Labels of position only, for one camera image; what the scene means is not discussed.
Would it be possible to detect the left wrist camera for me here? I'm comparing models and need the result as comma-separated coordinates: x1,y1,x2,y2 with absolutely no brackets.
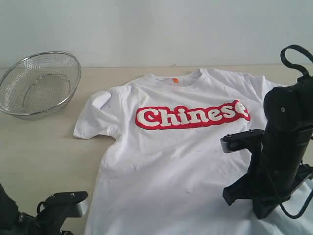
35,191,89,231

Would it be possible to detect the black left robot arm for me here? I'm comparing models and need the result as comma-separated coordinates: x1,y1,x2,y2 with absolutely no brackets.
0,187,72,235

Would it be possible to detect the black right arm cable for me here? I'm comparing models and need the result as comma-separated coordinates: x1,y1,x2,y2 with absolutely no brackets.
276,44,313,220

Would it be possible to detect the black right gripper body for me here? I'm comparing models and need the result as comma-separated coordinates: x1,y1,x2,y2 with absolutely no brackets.
237,159,313,218

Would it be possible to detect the metal mesh basket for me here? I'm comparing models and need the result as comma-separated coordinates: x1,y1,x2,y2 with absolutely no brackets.
0,51,81,120

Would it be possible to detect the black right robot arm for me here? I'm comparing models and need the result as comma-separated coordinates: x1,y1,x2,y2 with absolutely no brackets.
221,75,313,219

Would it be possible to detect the white t-shirt red print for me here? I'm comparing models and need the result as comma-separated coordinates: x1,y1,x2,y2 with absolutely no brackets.
73,69,313,235

